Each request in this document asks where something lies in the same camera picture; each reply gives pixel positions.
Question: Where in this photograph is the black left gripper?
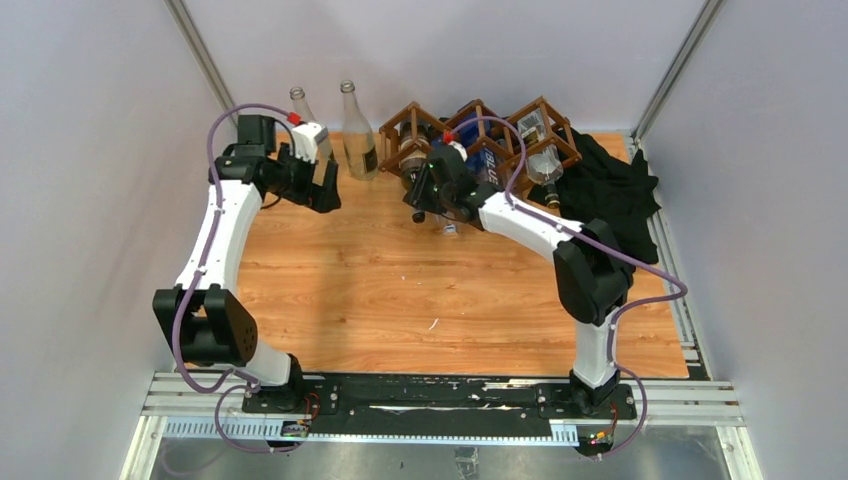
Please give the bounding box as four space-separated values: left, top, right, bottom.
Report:
267 143 341 213

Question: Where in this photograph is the tall clear glass bottle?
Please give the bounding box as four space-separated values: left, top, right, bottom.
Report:
289 86 335 164

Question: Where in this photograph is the dark green wine bottle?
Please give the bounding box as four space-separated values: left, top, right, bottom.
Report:
398 121 430 191

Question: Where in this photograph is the clear bottle with black label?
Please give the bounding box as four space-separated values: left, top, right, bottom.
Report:
340 80 379 181

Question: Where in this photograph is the blue labelled clear bottle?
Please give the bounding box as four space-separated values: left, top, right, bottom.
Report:
459 124 504 187

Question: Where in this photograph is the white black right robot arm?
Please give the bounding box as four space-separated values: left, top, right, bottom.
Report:
403 143 634 418

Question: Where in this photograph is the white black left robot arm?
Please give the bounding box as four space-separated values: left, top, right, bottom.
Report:
152 114 341 413

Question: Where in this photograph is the brown wooden wine rack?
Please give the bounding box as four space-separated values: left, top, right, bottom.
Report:
379 97 582 194

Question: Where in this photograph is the clear square glass bottle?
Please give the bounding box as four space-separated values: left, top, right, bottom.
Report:
517 109 564 209

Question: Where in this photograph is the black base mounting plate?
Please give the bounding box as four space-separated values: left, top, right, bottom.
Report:
242 373 637 438

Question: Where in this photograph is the black cloth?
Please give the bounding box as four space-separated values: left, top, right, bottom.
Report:
556 130 660 265

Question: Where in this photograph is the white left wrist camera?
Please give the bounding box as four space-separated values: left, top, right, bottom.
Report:
291 122 330 164

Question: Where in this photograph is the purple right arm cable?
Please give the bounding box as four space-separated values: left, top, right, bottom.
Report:
443 115 689 460

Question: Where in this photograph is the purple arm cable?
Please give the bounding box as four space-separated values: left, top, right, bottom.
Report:
443 115 689 460
170 102 303 456

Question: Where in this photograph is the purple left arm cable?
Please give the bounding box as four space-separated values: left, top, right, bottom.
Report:
170 102 303 456

